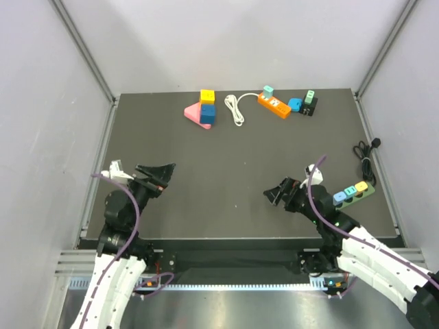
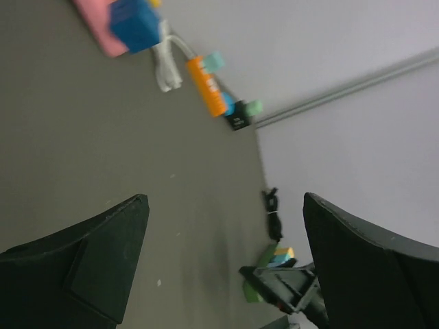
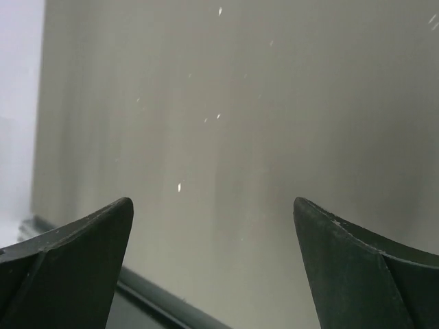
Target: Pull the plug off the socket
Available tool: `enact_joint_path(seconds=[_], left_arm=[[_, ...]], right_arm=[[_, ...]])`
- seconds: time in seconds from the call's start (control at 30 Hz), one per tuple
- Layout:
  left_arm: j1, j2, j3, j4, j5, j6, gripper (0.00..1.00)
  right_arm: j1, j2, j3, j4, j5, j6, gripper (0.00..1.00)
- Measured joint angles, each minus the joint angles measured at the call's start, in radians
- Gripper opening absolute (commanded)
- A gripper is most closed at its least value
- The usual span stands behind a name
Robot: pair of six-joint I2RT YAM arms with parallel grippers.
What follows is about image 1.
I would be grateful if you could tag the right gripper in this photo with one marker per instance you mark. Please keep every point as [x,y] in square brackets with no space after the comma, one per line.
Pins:
[288,186]

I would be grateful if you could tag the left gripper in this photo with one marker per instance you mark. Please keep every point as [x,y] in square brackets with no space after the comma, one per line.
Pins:
[160,174]

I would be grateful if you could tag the light blue plug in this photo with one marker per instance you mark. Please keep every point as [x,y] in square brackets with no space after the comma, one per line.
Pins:
[339,198]

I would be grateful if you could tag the teal plug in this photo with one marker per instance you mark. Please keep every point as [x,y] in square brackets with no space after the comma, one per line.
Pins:
[350,192]

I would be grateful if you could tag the pink triangular socket adapter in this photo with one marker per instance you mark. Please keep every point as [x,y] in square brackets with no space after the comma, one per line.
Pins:
[192,113]

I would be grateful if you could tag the yellow plug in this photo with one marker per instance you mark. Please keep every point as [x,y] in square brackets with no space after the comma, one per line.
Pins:
[361,187]

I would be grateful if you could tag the blue cube plug adapter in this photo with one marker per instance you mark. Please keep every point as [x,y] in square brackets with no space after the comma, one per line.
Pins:
[207,114]

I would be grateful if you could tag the green power strip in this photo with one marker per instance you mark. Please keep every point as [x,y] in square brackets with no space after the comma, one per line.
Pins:
[357,198]

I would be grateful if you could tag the yellow cube plug adapter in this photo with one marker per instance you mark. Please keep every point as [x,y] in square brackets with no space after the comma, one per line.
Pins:
[207,97]

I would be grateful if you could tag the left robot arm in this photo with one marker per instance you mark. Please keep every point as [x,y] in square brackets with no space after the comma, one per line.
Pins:
[121,256]

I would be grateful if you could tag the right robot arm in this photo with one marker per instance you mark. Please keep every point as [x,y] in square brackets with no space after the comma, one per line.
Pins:
[349,247]

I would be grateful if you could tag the black socket block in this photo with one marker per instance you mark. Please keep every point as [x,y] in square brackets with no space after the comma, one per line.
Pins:
[308,109]

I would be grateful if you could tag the blue rounded plug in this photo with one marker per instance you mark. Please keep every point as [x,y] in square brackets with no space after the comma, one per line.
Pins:
[295,104]

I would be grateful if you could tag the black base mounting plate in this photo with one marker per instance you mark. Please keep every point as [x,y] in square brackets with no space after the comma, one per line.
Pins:
[292,260]

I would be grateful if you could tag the orange power strip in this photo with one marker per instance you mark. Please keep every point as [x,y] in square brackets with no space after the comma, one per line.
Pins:
[276,106]

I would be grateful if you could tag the teal charger on orange strip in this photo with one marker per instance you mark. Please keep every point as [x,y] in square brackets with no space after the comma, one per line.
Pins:
[268,91]

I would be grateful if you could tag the mint green charger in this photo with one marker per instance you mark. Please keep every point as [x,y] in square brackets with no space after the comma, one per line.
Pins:
[309,97]

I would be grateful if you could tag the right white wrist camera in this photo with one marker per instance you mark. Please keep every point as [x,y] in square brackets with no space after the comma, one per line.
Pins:
[313,176]

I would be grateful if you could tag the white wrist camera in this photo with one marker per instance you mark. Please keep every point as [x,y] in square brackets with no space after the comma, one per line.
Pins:
[313,176]
[116,173]

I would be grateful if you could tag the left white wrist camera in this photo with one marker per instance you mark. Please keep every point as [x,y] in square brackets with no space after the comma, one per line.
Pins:
[116,173]

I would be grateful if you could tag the white slotted cable duct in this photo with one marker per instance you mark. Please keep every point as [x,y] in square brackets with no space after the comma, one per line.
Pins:
[314,284]

